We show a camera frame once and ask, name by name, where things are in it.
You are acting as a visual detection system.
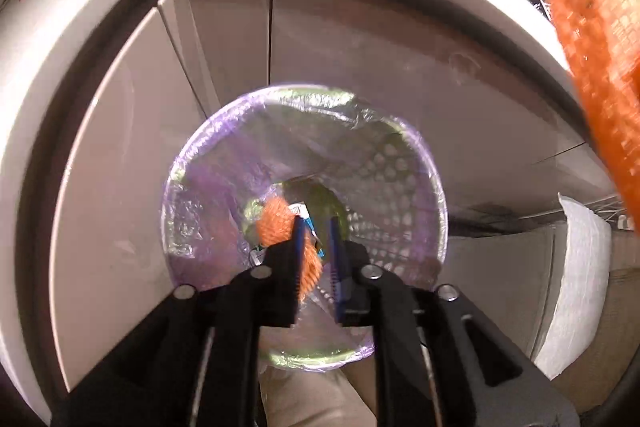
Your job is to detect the grey cabinet door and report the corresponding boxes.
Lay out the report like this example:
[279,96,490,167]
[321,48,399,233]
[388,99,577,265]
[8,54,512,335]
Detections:
[270,0,616,218]
[50,7,211,388]
[157,0,276,122]

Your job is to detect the white blue wrapper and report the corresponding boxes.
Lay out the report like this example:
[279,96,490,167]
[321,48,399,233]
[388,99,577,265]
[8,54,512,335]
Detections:
[287,202,326,258]

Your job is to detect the trash bin with purple liner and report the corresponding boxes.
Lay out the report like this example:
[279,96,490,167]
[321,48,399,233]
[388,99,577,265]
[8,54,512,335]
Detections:
[160,82,448,375]

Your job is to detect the large orange foam net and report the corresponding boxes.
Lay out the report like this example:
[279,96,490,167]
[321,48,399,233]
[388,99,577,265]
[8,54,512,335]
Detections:
[545,0,640,233]

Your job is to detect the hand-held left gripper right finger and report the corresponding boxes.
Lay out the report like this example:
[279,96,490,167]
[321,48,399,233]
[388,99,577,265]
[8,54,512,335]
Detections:
[327,217,581,427]

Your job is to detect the small orange foam net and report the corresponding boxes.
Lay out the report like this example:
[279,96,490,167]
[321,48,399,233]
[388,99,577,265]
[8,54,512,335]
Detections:
[255,197,321,300]

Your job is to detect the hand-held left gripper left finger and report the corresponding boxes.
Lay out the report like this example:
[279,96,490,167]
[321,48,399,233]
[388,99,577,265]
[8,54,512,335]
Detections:
[50,214,313,427]

